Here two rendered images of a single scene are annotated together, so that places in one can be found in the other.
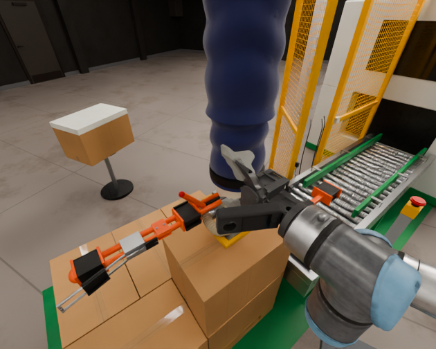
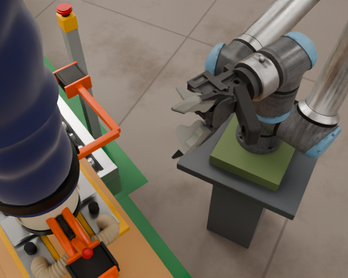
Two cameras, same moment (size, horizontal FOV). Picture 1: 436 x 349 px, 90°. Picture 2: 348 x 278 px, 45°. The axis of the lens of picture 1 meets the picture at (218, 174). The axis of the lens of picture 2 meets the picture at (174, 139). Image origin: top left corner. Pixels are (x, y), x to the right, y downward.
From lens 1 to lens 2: 0.68 m
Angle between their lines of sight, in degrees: 61
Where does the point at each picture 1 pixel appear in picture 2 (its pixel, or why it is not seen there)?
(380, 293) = (310, 53)
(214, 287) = (156, 267)
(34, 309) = not seen: outside the picture
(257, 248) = not seen: hidden behind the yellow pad
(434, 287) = (265, 36)
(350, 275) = (299, 62)
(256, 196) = (230, 99)
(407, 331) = (145, 111)
